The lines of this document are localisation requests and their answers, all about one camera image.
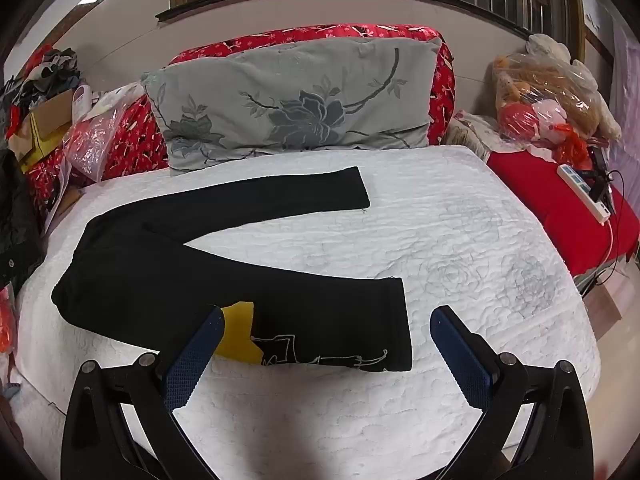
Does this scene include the black charger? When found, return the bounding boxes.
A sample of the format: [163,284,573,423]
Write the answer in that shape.
[590,147,615,202]

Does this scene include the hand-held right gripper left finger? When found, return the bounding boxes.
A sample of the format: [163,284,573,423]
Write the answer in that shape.
[60,305,226,480]

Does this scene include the pile of clothes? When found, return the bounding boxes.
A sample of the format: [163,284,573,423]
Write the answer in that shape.
[0,49,83,111]

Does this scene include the black pants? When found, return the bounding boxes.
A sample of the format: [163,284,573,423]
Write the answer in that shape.
[51,166,414,373]

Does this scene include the red bedsheet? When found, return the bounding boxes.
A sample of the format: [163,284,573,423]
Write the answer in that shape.
[487,147,640,278]

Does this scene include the black jacket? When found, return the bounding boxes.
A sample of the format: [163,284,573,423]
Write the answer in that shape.
[0,150,46,286]

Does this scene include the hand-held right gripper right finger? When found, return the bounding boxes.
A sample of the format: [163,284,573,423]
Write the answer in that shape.
[430,305,596,480]

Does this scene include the white quilted bed cover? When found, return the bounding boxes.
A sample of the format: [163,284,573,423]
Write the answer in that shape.
[15,145,601,480]

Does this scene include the grey floral pillow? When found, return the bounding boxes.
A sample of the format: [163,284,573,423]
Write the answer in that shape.
[141,36,443,171]

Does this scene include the white power strip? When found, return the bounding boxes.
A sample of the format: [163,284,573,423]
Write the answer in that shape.
[557,164,612,222]

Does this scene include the cardboard box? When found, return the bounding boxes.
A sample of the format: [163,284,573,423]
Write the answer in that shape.
[10,90,76,161]

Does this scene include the embroidered beige cushion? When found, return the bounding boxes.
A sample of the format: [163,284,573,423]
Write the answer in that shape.
[444,109,493,162]

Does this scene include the red floral blanket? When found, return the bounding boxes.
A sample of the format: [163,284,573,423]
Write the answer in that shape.
[25,24,456,196]

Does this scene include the orange plastic bag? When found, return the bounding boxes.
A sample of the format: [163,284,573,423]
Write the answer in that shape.
[557,124,592,162]

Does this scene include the clear plastic bag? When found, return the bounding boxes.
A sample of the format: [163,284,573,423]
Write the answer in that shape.
[64,85,146,183]

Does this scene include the plastic bag of stuffed toys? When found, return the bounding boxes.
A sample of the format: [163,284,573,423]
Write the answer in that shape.
[492,34,623,161]

